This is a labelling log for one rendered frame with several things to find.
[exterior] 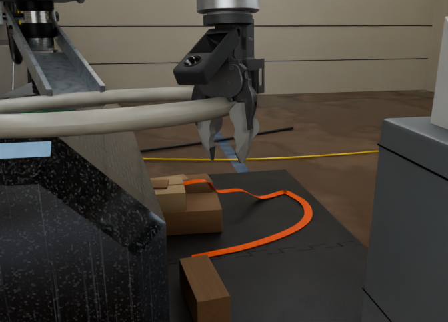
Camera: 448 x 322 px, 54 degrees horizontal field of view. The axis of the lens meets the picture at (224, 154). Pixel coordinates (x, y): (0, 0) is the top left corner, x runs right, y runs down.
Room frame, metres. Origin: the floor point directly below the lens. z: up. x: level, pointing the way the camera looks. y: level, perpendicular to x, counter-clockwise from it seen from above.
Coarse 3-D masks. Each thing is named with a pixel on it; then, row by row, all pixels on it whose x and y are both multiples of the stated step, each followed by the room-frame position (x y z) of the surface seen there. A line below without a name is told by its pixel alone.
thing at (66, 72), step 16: (16, 16) 1.45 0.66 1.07; (16, 32) 1.24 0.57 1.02; (64, 48) 1.24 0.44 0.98; (32, 64) 1.03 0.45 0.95; (48, 64) 1.15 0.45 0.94; (64, 64) 1.16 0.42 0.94; (80, 64) 1.09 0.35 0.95; (48, 80) 1.05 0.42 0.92; (64, 80) 1.06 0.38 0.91; (80, 80) 1.07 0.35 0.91; (96, 80) 0.98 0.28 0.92
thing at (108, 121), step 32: (32, 96) 0.88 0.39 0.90; (64, 96) 0.92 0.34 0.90; (96, 96) 0.94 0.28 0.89; (128, 96) 0.96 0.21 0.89; (160, 96) 0.95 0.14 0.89; (0, 128) 0.51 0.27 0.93; (32, 128) 0.50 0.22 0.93; (64, 128) 0.50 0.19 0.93; (96, 128) 0.50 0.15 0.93; (128, 128) 0.52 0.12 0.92
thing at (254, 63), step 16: (208, 16) 0.64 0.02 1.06; (224, 16) 0.62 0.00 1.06; (240, 16) 0.63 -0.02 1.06; (240, 32) 0.66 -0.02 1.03; (240, 48) 0.66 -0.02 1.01; (224, 64) 0.62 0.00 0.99; (240, 64) 0.62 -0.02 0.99; (256, 64) 0.66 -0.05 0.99; (224, 80) 0.62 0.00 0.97; (240, 80) 0.61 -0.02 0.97; (256, 80) 0.68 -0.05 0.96; (224, 96) 0.62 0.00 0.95
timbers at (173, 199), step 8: (176, 184) 2.13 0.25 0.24; (160, 192) 2.02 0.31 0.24; (168, 192) 2.02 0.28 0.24; (176, 192) 2.02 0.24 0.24; (184, 192) 2.02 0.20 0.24; (160, 200) 1.99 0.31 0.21; (168, 200) 2.00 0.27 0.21; (176, 200) 2.00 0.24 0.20; (184, 200) 2.01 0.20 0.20; (168, 208) 2.00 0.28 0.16; (176, 208) 2.00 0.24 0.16; (184, 208) 2.01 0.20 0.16
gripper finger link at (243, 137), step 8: (240, 104) 0.61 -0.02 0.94; (232, 112) 0.62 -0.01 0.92; (240, 112) 0.61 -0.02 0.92; (232, 120) 0.62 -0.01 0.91; (240, 120) 0.61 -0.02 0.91; (256, 120) 0.65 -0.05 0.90; (240, 128) 0.61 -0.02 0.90; (256, 128) 0.65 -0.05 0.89; (240, 136) 0.61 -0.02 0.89; (248, 136) 0.61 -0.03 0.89; (240, 144) 0.61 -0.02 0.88; (248, 144) 0.61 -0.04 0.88; (240, 152) 0.61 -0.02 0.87; (248, 152) 0.62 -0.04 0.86; (240, 160) 0.62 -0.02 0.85
